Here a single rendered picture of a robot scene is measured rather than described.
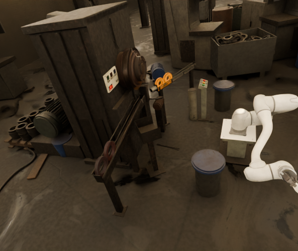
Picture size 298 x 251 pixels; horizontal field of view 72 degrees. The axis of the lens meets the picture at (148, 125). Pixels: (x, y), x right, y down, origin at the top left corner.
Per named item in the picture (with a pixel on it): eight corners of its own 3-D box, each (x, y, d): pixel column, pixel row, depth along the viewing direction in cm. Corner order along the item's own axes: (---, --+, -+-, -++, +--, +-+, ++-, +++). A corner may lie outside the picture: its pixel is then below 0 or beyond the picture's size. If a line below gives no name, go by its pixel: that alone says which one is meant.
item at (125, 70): (127, 97, 235) (117, 56, 208) (140, 79, 270) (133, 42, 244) (133, 97, 233) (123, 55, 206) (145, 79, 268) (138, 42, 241)
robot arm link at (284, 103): (246, 112, 236) (267, 110, 231) (248, 127, 233) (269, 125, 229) (271, 91, 161) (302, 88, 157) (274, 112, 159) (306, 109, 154)
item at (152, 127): (151, 181, 243) (141, 133, 202) (145, 166, 264) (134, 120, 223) (167, 175, 247) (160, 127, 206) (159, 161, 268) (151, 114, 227)
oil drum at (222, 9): (210, 43, 637) (211, 11, 585) (211, 38, 682) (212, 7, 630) (231, 42, 618) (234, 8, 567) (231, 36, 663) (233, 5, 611)
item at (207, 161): (191, 197, 218) (189, 170, 193) (194, 174, 242) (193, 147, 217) (223, 202, 207) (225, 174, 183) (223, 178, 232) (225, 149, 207)
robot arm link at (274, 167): (298, 180, 128) (274, 182, 133) (292, 172, 142) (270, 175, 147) (293, 163, 128) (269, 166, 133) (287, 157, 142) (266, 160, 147)
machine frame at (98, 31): (83, 164, 287) (17, 28, 186) (114, 119, 368) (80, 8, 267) (131, 169, 264) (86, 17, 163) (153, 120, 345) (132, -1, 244)
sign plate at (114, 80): (107, 92, 210) (102, 76, 199) (117, 81, 229) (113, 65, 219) (109, 92, 209) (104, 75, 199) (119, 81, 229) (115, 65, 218)
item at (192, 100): (189, 120, 330) (187, 91, 300) (190, 116, 339) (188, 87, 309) (196, 120, 326) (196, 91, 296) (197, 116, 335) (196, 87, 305)
